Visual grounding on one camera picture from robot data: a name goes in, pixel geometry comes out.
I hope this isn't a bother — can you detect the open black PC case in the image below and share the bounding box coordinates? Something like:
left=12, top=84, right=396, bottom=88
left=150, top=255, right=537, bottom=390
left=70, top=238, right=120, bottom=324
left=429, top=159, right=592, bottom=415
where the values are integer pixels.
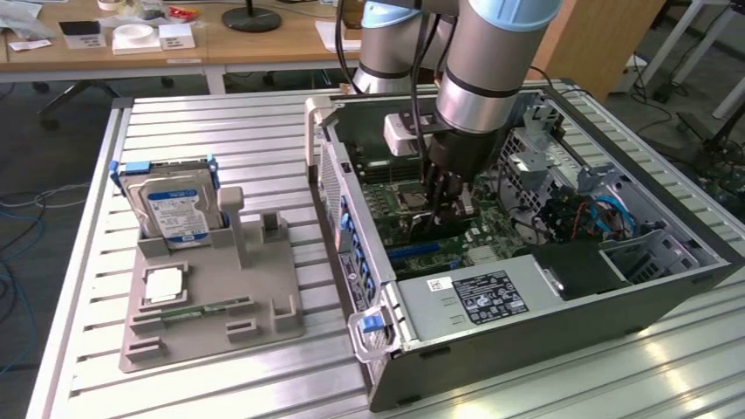
left=305, top=80, right=745, bottom=414

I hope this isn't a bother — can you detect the green RAM stick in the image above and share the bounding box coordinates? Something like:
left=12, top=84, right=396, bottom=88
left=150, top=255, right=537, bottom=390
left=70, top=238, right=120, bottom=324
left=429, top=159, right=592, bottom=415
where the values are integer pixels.
left=160, top=300, right=245, bottom=320

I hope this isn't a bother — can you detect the white desk leg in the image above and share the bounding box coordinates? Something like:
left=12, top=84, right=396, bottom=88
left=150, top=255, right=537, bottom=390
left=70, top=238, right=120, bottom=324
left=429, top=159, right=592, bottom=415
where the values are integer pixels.
left=633, top=0, right=726, bottom=88

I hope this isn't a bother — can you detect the clear plastic bag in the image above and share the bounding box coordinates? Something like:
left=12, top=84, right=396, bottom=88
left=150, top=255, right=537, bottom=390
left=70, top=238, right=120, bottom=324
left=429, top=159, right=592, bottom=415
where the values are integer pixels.
left=0, top=10, right=57, bottom=40

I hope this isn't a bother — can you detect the blue data wire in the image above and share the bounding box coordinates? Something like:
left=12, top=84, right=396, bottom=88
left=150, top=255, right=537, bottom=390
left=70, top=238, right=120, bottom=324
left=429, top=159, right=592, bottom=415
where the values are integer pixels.
left=585, top=195, right=637, bottom=240

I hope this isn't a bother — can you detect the blue floor cable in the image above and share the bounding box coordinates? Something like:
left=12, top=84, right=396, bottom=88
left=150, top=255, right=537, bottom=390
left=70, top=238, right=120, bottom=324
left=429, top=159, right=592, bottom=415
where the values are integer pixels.
left=0, top=204, right=46, bottom=376

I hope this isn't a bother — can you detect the black power cable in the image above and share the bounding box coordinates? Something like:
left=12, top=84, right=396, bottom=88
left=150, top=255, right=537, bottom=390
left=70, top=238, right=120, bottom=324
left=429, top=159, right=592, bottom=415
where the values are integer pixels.
left=526, top=65, right=589, bottom=100

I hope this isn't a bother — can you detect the white booklet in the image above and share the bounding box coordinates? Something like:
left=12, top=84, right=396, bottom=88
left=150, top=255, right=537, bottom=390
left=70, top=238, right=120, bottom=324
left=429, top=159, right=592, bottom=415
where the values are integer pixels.
left=316, top=20, right=364, bottom=53

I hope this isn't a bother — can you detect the green motherboard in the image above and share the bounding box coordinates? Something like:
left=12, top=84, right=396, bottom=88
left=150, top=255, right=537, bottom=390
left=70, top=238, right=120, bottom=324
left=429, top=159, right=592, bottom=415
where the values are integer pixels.
left=348, top=143, right=542, bottom=280

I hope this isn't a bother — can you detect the grey parts rack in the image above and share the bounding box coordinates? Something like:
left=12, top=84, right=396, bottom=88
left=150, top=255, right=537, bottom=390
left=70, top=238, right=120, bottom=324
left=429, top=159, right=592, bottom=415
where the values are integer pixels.
left=118, top=185, right=308, bottom=376

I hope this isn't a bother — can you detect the black chair base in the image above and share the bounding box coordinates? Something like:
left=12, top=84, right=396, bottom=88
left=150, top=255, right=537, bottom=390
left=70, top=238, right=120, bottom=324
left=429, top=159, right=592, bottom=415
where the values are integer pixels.
left=32, top=76, right=176, bottom=127

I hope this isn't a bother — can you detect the CPU socket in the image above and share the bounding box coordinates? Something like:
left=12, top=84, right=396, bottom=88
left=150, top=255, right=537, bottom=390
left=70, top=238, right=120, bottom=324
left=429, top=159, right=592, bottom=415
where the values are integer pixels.
left=392, top=181, right=426, bottom=211

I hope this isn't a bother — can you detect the hard disk in blue caddy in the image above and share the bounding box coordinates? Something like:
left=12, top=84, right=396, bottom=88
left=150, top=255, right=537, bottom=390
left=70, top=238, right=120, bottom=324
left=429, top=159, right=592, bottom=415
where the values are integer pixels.
left=108, top=155, right=221, bottom=252

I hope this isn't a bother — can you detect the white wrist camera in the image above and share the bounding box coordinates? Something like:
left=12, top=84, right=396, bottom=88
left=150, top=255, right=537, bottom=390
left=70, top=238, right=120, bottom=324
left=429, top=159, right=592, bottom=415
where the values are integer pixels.
left=381, top=112, right=436, bottom=157

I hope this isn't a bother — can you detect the bag with dark contents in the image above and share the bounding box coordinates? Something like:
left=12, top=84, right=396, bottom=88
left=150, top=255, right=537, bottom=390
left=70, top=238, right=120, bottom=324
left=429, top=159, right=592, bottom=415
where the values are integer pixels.
left=124, top=0, right=170, bottom=21

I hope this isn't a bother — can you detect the clear plastic case handle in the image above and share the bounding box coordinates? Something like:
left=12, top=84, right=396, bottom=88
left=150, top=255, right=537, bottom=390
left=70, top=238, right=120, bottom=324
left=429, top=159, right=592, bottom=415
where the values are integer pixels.
left=346, top=303, right=402, bottom=363

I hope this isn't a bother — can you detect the silver CPU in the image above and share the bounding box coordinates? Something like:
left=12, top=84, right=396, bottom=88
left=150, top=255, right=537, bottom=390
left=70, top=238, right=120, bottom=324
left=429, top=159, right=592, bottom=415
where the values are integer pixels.
left=142, top=269, right=188, bottom=305

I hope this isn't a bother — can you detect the small white box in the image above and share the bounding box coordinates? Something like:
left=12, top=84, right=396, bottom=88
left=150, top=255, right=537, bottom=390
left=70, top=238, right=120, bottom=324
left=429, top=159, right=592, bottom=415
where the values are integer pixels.
left=157, top=24, right=196, bottom=52

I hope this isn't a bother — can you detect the black lamp base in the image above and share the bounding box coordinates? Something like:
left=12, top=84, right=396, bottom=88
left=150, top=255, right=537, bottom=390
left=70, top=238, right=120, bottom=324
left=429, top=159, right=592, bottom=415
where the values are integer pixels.
left=220, top=0, right=284, bottom=34

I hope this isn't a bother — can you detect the graphics card with metal bracket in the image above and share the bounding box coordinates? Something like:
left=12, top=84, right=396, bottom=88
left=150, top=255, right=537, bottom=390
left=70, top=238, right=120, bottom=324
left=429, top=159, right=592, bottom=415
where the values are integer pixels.
left=405, top=208, right=473, bottom=244

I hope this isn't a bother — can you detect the grey metal disk bay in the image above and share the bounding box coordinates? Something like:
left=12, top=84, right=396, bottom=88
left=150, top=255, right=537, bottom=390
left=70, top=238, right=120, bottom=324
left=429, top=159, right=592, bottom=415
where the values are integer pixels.
left=598, top=226, right=703, bottom=287

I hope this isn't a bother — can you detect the wooden cabinet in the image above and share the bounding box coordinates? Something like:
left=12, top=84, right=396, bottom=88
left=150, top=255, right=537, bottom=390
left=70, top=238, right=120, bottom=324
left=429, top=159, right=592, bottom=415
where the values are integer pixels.
left=522, top=0, right=667, bottom=100

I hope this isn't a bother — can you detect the wooden desk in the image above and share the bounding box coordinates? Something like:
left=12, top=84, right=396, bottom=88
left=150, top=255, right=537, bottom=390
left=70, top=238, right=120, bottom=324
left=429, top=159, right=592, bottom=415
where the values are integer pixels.
left=0, top=0, right=466, bottom=95

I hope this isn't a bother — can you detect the perforated metal disk cage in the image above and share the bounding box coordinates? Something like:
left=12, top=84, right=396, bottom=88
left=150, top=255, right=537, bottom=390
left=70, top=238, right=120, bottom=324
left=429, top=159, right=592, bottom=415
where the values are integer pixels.
left=493, top=126, right=584, bottom=210

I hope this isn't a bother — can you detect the white box with black top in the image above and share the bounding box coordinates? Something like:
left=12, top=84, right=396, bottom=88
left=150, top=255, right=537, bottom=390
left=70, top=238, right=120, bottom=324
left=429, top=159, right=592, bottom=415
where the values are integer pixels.
left=57, top=20, right=108, bottom=49

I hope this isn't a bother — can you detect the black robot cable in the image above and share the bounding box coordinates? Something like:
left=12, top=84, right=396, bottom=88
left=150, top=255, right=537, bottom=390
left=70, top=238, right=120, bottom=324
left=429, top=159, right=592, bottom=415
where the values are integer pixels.
left=334, top=0, right=361, bottom=95

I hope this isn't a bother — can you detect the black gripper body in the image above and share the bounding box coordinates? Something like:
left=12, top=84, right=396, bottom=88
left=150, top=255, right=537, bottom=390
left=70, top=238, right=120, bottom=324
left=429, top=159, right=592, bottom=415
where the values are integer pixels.
left=426, top=128, right=488, bottom=180

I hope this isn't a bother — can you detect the flat white box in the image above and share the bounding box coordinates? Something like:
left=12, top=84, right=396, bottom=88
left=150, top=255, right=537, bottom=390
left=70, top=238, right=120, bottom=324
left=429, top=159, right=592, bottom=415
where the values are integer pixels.
left=110, top=32, right=164, bottom=56

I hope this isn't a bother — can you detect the grey power supply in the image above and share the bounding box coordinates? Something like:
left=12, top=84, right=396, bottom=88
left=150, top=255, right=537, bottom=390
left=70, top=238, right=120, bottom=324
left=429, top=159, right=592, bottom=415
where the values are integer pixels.
left=382, top=255, right=564, bottom=344

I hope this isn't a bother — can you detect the brown cardboard box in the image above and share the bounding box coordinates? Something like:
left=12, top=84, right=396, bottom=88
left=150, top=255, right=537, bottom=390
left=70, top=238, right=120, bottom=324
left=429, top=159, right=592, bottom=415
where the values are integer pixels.
left=341, top=0, right=365, bottom=30

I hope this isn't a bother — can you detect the long expansion slot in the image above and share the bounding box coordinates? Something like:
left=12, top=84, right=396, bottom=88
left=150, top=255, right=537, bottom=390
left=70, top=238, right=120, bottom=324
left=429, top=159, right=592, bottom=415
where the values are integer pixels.
left=385, top=241, right=442, bottom=259

